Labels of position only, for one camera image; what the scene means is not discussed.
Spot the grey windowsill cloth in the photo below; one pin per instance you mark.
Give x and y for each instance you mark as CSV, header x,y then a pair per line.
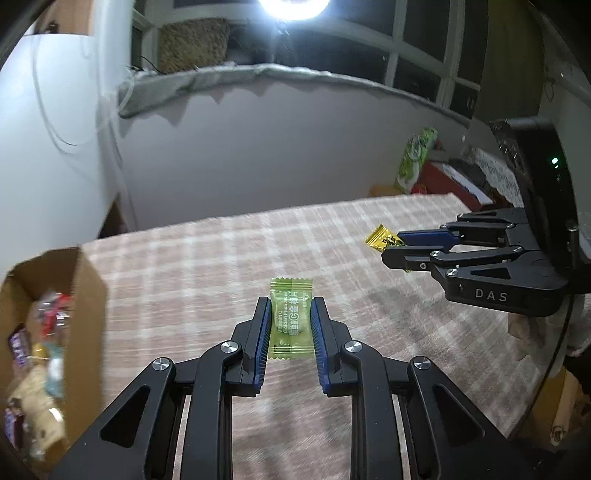
x,y
147,92

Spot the red candy wrapper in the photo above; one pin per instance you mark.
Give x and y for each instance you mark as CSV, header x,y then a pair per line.
x,y
53,310

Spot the green snack bag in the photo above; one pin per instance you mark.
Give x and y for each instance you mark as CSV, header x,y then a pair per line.
x,y
415,154

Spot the red box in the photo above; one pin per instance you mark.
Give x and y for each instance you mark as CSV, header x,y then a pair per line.
x,y
439,179

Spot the Snickers bar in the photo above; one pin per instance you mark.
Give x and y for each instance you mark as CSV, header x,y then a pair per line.
x,y
14,430
19,342

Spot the teal candy wrapper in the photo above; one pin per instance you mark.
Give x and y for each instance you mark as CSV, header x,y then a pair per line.
x,y
54,384

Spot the white cabinet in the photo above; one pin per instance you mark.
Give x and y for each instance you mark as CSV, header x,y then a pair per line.
x,y
58,107

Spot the brown cardboard box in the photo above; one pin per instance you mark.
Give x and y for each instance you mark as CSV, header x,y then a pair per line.
x,y
68,271

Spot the ring light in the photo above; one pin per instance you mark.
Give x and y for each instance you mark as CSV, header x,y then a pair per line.
x,y
294,10

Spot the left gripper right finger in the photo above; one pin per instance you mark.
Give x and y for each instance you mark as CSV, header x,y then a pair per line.
x,y
405,412

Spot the yellow round candy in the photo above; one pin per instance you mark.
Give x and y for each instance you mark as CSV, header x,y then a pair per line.
x,y
39,352

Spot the packaged sliced bread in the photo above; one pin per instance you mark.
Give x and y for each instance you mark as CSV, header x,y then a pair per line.
x,y
44,433

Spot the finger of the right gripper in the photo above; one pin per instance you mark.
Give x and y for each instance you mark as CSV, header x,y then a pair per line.
x,y
495,262
484,228

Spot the yellow candy wrapper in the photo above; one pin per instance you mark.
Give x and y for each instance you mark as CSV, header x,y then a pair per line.
x,y
382,238

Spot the black camera module right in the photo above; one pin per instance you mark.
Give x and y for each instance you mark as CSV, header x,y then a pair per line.
x,y
533,151

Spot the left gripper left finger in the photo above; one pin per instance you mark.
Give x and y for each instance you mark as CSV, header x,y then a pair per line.
x,y
175,415

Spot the woven basket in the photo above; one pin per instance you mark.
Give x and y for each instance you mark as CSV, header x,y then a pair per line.
x,y
192,44

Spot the green candy wrapper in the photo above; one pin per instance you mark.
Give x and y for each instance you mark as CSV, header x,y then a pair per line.
x,y
290,336

